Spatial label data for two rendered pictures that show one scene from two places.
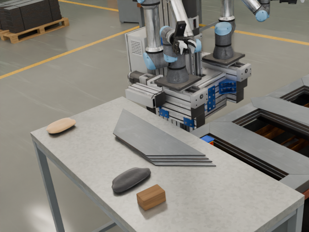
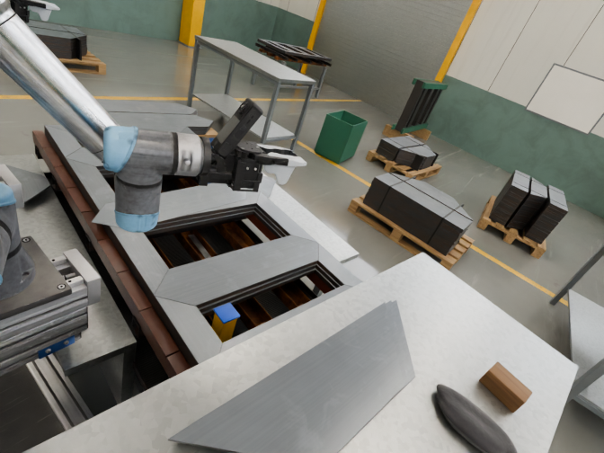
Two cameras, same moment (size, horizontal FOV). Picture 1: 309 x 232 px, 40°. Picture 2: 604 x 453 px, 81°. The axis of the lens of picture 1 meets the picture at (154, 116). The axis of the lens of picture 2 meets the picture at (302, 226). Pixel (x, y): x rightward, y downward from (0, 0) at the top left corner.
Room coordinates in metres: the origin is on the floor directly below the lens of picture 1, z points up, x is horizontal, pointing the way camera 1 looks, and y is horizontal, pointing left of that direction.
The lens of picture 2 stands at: (2.16, 0.47, 1.73)
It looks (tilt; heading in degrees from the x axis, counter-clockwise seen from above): 31 degrees down; 251
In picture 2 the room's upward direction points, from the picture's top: 20 degrees clockwise
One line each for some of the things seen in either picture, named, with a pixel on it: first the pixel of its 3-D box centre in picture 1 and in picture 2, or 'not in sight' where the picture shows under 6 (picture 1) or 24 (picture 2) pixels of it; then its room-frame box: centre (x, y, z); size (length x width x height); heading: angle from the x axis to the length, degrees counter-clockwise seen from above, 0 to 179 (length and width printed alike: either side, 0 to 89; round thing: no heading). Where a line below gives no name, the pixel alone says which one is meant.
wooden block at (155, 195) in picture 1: (151, 197); (505, 386); (1.33, 0.05, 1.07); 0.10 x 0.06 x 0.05; 120
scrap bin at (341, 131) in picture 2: not in sight; (339, 136); (0.43, -4.31, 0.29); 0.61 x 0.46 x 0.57; 52
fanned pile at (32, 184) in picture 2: not in sight; (31, 182); (2.90, -1.09, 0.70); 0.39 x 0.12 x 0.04; 124
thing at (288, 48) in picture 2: not in sight; (291, 70); (0.83, -7.43, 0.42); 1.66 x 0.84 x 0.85; 42
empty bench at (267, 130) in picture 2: not in sight; (246, 95); (1.82, -4.36, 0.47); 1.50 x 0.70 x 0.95; 132
